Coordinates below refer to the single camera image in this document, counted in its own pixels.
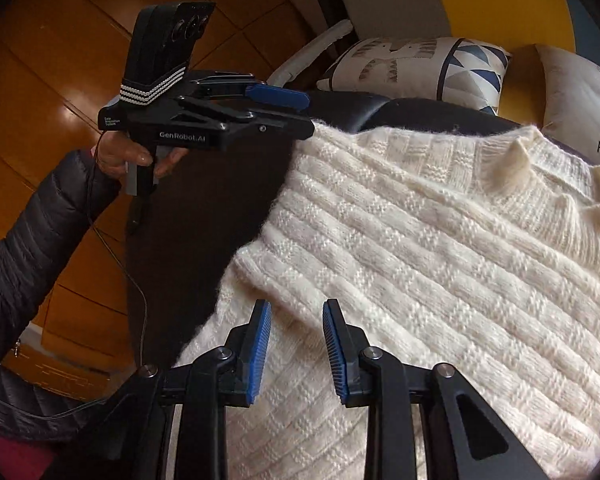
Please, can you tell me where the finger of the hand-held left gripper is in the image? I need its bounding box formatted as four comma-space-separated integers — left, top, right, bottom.
177, 94, 316, 142
186, 72, 309, 111

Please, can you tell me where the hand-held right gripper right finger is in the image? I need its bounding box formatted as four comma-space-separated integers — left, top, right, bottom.
322, 298, 553, 480

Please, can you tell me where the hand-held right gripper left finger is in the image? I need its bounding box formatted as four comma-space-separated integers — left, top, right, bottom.
95, 299, 274, 480

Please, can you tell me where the cream knit sweater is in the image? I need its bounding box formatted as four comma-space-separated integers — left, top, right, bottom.
172, 122, 600, 480

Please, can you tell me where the person's left forearm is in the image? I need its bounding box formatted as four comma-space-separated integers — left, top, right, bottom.
0, 149, 123, 376

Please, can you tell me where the person's left hand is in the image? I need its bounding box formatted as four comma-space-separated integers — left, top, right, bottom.
92, 132, 188, 181

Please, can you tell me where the cat print pillow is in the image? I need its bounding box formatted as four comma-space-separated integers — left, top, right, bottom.
316, 36, 512, 117

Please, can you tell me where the grey yellow blue sofa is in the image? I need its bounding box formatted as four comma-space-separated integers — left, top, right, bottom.
266, 0, 600, 131

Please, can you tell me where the person's black puffer jacket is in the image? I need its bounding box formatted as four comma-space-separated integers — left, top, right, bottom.
0, 355, 153, 441

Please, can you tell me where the dark red cloth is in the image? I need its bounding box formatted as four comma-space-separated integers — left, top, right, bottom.
0, 420, 61, 480

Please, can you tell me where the deer print pillow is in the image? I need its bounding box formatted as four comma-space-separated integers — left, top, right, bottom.
532, 44, 600, 171

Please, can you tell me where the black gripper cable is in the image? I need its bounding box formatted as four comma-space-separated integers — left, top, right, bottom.
27, 130, 148, 421

